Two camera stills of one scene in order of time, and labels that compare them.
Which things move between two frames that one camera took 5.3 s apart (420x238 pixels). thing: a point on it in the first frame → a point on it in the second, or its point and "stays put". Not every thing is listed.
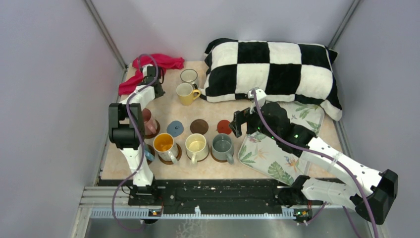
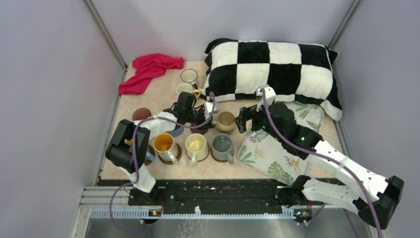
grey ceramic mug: x=222 y=148 stays put
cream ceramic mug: x=196 y=147 stays put
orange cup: x=163 y=144 stays put
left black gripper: x=161 y=93 → x=203 y=120
